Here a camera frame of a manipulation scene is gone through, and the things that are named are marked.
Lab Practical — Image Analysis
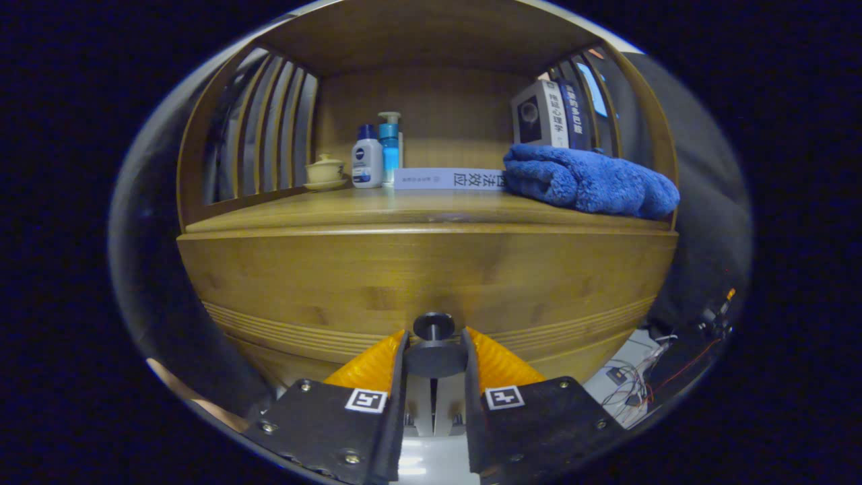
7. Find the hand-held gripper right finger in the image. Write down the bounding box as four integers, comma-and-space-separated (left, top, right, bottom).
461, 327, 627, 485

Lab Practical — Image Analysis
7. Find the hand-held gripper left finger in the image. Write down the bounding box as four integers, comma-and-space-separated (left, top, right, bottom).
244, 329, 410, 485

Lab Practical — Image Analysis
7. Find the wooden drawer with black knob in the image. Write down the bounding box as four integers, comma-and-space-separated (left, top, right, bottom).
176, 224, 679, 415

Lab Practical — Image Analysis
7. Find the wooden countertop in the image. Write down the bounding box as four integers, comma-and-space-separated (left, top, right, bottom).
185, 187, 674, 234

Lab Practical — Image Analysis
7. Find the wooden cabinet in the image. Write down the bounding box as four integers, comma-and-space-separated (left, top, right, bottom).
175, 0, 681, 418

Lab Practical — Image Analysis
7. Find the person's bare knee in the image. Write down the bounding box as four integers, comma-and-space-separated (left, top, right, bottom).
148, 357, 250, 433

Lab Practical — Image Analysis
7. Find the flat grey book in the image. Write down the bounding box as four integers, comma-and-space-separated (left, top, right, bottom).
393, 167, 507, 191

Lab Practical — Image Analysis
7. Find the black device with orange tip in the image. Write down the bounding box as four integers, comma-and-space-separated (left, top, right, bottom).
697, 286, 738, 337

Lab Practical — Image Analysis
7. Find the blue towel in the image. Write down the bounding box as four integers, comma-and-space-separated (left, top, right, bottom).
502, 143, 681, 221

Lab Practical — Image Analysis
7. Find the beige lidded teacup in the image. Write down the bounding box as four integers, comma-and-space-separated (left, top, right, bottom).
304, 154, 347, 191

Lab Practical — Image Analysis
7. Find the white bottle with blue cap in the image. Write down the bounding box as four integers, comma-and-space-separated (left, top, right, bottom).
351, 124, 385, 189

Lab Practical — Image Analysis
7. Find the blue pump bottle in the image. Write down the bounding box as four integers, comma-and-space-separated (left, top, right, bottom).
378, 111, 405, 188

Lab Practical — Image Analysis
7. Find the black backdrop cloth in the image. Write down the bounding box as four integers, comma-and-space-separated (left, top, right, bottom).
108, 40, 754, 405

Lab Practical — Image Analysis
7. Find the standing grey white book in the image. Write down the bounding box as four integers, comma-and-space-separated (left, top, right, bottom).
510, 79, 570, 149

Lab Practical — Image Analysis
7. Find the standing dark blue book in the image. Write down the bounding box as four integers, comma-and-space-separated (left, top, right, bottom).
558, 77, 593, 152

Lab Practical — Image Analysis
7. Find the bundle of thin cables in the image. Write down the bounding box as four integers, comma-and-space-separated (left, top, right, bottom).
603, 330, 681, 428

